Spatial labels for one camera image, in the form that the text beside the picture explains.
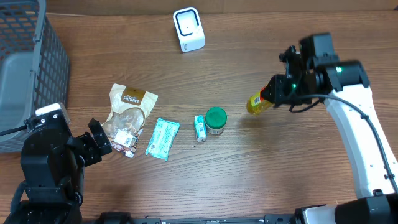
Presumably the yellow oil bottle silver cap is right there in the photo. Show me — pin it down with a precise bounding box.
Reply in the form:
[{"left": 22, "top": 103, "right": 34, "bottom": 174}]
[{"left": 246, "top": 91, "right": 274, "bottom": 115}]

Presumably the brown labelled food package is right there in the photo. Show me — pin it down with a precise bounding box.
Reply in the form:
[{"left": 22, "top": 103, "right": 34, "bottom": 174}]
[{"left": 102, "top": 83, "right": 158, "bottom": 158}]

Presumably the green lid white jar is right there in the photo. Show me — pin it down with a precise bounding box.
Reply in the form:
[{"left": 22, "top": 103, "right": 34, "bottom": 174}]
[{"left": 205, "top": 107, "right": 228, "bottom": 135}]

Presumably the white green snack package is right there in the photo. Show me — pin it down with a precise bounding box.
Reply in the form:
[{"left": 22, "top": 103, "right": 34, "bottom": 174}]
[{"left": 146, "top": 118, "right": 180, "bottom": 161}]

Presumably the teal tissue pack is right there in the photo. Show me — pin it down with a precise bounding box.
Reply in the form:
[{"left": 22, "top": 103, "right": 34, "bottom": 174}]
[{"left": 194, "top": 115, "right": 207, "bottom": 142}]

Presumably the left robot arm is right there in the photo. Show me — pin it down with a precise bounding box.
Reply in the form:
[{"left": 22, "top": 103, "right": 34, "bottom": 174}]
[{"left": 6, "top": 114, "right": 112, "bottom": 223}]

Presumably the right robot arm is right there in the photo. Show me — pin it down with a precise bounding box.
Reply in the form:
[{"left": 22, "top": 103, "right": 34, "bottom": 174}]
[{"left": 257, "top": 33, "right": 397, "bottom": 223}]

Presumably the white barcode scanner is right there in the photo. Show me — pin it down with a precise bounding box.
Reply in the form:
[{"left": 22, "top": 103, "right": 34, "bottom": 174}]
[{"left": 173, "top": 7, "right": 205, "bottom": 53}]

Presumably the grey plastic mesh basket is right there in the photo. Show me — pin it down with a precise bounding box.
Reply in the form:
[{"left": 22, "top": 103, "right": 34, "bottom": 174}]
[{"left": 0, "top": 0, "right": 70, "bottom": 154}]

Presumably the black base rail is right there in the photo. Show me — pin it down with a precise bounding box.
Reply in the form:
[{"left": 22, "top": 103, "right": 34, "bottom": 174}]
[{"left": 82, "top": 211, "right": 299, "bottom": 224}]

